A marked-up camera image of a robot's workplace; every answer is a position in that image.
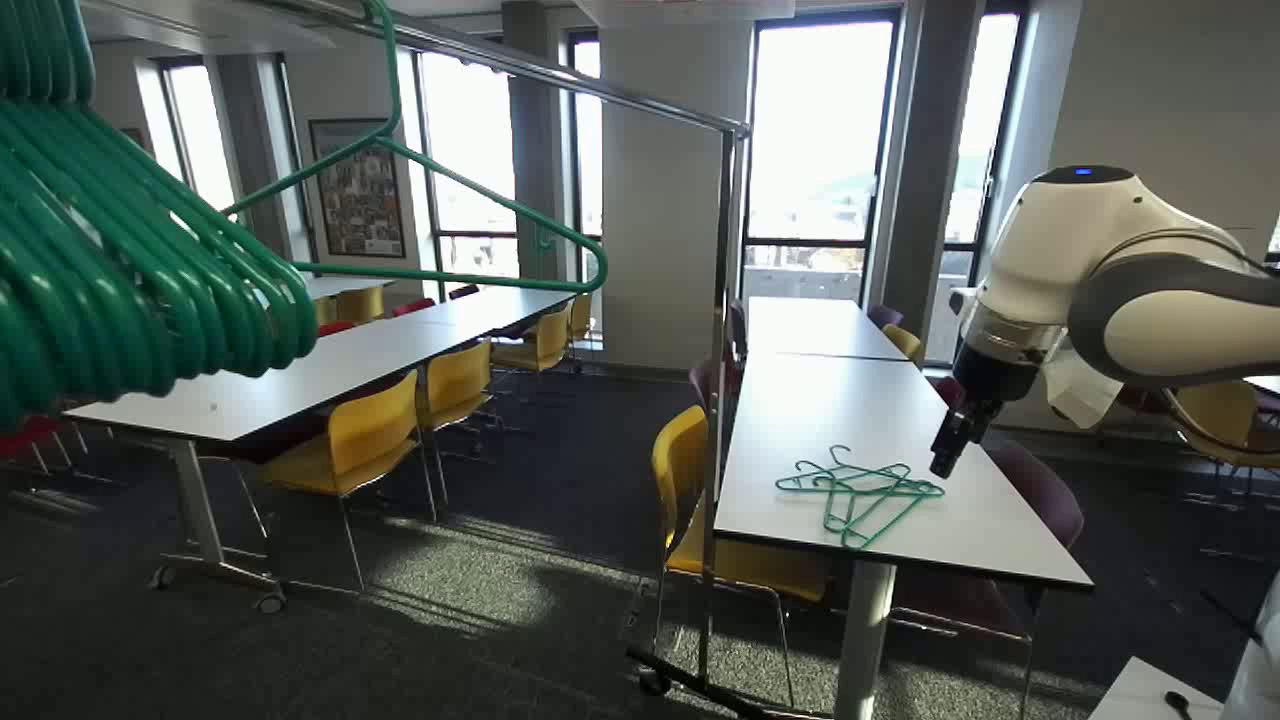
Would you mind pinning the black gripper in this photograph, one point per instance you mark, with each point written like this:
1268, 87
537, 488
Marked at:
994, 377

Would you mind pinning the green plastic hanger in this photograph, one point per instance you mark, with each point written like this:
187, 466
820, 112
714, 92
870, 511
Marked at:
495, 199
923, 492
841, 456
801, 481

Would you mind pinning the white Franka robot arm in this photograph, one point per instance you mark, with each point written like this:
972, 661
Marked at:
1105, 253

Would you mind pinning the purple chair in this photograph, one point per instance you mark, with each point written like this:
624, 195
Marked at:
882, 317
947, 385
1045, 492

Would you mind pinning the yellow chair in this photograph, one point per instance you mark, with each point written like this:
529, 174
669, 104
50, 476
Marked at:
457, 385
547, 341
353, 304
583, 317
1220, 414
905, 341
353, 447
682, 466

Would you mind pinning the white rectangular table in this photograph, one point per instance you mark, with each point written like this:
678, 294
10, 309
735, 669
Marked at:
495, 313
814, 324
265, 385

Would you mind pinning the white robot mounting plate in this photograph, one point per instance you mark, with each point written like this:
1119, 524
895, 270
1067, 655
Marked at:
1133, 693

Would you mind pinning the large window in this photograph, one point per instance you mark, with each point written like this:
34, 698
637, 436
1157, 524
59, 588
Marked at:
465, 145
820, 135
980, 135
587, 145
192, 135

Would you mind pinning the red chair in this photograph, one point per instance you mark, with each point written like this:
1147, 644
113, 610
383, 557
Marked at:
412, 304
24, 440

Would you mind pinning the large framed picture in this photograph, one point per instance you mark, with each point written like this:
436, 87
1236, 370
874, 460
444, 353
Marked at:
359, 195

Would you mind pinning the bunch of green hangers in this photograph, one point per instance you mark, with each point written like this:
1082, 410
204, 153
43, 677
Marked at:
122, 266

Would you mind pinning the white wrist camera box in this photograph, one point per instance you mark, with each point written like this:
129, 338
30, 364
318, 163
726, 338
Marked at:
1082, 385

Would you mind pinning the metal clothes rail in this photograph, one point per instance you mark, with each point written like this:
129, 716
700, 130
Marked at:
729, 213

